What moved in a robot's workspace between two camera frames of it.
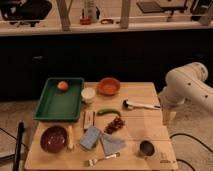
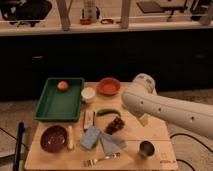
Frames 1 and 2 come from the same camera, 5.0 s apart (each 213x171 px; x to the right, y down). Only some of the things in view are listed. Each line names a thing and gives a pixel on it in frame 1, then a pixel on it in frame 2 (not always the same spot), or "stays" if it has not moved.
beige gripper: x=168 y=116 -> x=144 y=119
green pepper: x=108 y=110 stays
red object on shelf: x=85 y=21 stays
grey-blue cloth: x=112 y=144 stays
